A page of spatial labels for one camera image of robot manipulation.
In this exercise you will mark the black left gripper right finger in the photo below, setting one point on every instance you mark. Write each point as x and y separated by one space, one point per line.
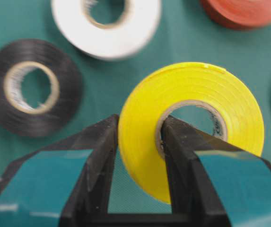
215 183

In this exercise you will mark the red tape roll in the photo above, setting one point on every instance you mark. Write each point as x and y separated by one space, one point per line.
239 14

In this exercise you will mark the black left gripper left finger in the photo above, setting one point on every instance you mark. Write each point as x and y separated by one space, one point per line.
59 184

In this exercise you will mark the yellow tape roll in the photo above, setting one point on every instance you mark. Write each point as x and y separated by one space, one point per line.
234 111

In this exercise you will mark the green table cloth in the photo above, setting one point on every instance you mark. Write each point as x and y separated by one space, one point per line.
185 33

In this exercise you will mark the white tape roll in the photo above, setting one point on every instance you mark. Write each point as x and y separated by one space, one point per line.
115 41

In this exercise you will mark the black tape roll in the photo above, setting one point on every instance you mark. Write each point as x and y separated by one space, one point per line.
40 88

